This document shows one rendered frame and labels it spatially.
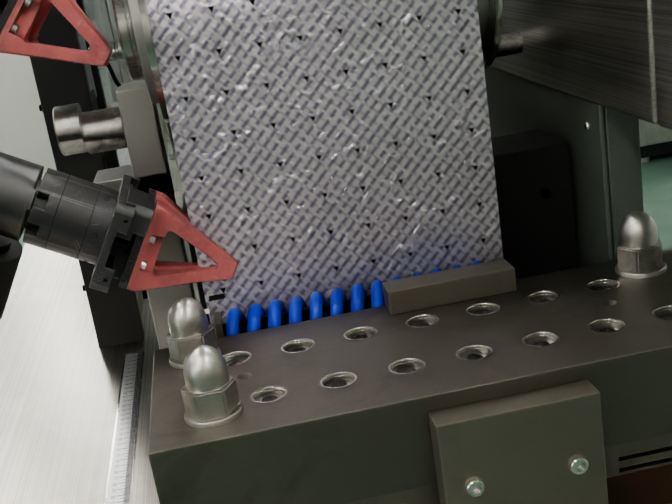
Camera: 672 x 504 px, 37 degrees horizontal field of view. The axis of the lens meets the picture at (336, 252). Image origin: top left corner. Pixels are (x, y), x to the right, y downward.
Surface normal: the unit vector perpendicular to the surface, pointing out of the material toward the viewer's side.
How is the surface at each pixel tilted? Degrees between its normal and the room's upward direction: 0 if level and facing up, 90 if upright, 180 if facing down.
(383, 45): 90
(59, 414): 0
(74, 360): 0
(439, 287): 90
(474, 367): 0
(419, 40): 90
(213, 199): 90
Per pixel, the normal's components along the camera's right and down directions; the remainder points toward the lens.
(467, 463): 0.15, 0.28
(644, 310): -0.14, -0.94
